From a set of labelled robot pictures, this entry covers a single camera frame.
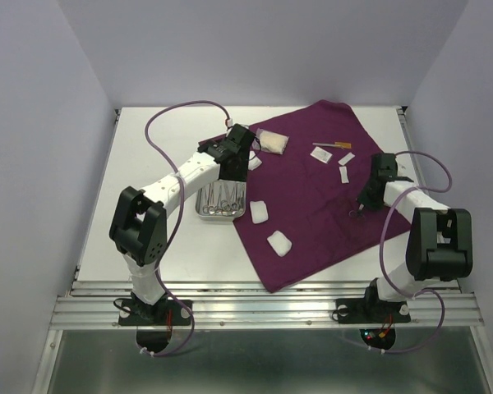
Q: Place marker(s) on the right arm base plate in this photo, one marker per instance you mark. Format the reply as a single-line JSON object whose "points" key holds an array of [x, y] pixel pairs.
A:
{"points": [[359, 311]]}

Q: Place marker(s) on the white gauze pad bottom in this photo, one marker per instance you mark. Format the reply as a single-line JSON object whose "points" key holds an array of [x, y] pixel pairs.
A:
{"points": [[279, 243]]}

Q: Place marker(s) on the white gauze pad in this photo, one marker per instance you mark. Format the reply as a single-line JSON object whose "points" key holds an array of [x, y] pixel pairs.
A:
{"points": [[254, 162], [259, 212], [279, 243]]}

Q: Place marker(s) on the scalpel blade orange packet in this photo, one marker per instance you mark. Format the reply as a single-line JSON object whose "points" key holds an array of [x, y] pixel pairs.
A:
{"points": [[338, 145]]}

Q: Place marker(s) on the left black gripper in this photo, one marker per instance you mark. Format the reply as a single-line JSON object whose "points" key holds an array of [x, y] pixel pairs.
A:
{"points": [[241, 175]]}

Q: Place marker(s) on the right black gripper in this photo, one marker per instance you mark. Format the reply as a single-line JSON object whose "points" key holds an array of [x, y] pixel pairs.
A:
{"points": [[364, 199]]}

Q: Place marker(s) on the steel hemostat bottom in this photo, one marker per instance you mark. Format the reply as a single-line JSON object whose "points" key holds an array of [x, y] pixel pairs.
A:
{"points": [[230, 188]]}

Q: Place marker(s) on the white gauze pad top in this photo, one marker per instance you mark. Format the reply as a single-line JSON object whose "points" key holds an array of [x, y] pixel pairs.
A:
{"points": [[254, 162]]}

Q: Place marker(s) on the aluminium front rail frame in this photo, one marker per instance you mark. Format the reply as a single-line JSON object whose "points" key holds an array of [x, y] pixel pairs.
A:
{"points": [[216, 305]]}

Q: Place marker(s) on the stainless steel tray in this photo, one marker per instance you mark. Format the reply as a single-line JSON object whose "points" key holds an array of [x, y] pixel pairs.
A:
{"points": [[228, 217]]}

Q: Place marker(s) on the steel scissors pair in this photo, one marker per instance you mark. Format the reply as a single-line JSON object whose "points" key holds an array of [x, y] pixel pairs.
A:
{"points": [[240, 192], [357, 215]]}

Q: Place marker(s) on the bagged beige bandage roll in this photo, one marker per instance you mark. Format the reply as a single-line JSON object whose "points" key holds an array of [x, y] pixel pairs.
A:
{"points": [[271, 142]]}

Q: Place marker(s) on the white gauze pad middle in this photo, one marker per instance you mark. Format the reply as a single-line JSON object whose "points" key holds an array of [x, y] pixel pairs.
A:
{"points": [[259, 212]]}

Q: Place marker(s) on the steel hemostat long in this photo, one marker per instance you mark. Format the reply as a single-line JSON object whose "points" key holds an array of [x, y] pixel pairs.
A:
{"points": [[221, 200]]}

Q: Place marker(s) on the small clear bagged packet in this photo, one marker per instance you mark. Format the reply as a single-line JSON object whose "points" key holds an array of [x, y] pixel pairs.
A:
{"points": [[321, 155]]}

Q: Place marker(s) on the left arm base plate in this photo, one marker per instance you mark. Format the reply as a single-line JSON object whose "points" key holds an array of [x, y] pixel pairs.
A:
{"points": [[135, 313]]}

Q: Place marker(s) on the small white paper strip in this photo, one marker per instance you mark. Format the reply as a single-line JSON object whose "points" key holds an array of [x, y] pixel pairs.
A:
{"points": [[344, 175], [346, 159]]}

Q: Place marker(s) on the purple surgical cloth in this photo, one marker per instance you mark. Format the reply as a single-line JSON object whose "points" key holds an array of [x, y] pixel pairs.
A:
{"points": [[306, 199]]}

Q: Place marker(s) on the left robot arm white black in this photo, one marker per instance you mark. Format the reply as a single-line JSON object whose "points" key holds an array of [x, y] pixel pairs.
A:
{"points": [[216, 174]]}

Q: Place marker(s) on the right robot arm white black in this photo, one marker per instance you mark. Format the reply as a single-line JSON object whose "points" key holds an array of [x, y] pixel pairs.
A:
{"points": [[439, 242]]}

